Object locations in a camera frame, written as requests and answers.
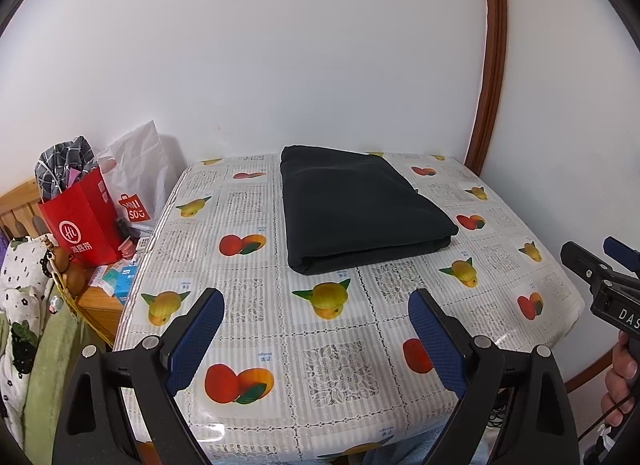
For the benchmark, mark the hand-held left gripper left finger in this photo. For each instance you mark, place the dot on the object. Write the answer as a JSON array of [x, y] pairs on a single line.
[[195, 340]]

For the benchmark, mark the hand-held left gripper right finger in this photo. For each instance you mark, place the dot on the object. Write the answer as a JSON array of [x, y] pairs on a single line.
[[435, 340]]

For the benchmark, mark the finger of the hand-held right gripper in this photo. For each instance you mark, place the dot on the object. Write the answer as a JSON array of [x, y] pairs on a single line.
[[622, 255], [582, 262]]

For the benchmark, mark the black sweatshirt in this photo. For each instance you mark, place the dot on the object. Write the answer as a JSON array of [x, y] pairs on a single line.
[[360, 205]]

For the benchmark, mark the person's right forearm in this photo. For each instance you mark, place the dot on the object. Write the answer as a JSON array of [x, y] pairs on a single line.
[[605, 447]]

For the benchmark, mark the person's right hand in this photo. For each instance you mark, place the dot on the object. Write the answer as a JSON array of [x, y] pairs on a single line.
[[620, 370]]

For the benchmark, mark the brown wooden baseboard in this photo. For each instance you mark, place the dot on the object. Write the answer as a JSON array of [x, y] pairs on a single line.
[[590, 372]]

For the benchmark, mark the blue and white box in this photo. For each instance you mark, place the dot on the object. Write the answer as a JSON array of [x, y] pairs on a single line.
[[120, 280]]

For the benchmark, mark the wooden nightstand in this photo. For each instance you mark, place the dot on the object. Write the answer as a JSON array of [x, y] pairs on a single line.
[[100, 310]]

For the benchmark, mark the fruit print tablecloth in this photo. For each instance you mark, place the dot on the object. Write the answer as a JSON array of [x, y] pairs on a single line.
[[330, 375]]

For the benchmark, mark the small pink object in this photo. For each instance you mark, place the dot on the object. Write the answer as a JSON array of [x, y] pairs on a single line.
[[128, 247]]

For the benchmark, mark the green blanket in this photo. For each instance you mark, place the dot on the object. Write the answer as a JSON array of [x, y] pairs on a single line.
[[55, 355]]

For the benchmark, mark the red paper bag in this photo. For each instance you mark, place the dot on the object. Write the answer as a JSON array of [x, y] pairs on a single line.
[[80, 225]]

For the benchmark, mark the white floral blanket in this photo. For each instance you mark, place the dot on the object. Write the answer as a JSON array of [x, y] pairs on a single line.
[[20, 295]]

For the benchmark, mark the white plastic bag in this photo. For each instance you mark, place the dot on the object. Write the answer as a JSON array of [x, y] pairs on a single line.
[[135, 165]]

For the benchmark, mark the wooden headboard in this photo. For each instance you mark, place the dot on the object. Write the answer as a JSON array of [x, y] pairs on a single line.
[[20, 205]]

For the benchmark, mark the grey plaid cloth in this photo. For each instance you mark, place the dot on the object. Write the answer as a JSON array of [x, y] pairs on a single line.
[[60, 160]]

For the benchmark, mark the brown wooden door frame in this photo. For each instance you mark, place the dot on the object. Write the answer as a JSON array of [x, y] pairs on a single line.
[[492, 45]]

